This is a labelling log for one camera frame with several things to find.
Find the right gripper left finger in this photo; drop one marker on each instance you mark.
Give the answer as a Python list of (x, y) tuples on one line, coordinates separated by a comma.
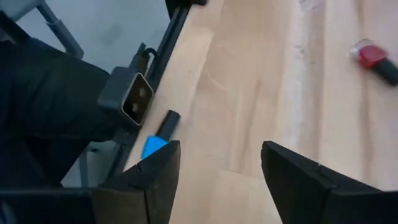
[(146, 193)]

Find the black aluminium table frame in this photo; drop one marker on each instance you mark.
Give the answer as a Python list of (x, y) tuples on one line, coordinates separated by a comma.
[(168, 43)]

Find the grey metal chair leg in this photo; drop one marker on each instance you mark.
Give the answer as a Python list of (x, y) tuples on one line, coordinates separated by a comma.
[(62, 31)]

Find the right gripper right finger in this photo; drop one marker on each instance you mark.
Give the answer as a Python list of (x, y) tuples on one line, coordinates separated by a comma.
[(311, 193)]

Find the grey table-level camera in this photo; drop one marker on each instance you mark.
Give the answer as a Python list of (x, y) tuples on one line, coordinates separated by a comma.
[(118, 90)]

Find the person's leg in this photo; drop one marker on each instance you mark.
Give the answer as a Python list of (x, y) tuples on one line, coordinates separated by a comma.
[(46, 93)]

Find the red nail polish bottle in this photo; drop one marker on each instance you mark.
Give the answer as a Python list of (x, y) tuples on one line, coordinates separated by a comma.
[(370, 56)]

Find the bright blue nail polish bottle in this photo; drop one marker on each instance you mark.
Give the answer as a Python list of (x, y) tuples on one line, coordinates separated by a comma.
[(152, 146)]

